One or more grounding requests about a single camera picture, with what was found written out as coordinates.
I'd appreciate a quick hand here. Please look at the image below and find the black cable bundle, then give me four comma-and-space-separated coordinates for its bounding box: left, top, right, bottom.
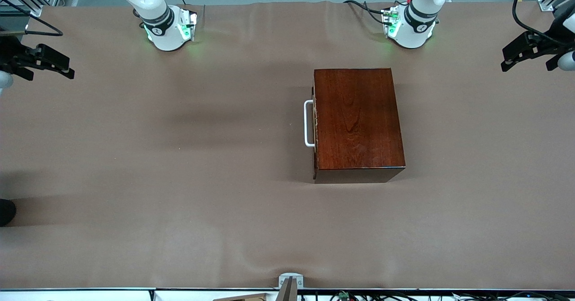
329, 291, 575, 301

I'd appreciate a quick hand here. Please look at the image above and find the brown cardboard piece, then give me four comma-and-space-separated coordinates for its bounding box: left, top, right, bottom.
212, 293, 269, 301

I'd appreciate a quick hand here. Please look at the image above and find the grey metal table clamp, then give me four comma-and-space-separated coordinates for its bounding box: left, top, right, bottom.
278, 272, 304, 301

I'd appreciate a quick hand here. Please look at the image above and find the dark red wooden cabinet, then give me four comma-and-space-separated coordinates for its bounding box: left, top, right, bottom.
312, 68, 407, 184

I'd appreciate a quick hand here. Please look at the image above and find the wooden drawer with white handle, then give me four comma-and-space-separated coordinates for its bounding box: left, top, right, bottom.
304, 83, 318, 178

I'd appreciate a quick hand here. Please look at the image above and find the black left arm base cable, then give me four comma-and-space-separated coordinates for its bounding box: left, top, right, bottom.
343, 0, 392, 26

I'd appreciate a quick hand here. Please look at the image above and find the brown table cloth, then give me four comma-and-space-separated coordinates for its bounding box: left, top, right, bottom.
0, 1, 575, 290

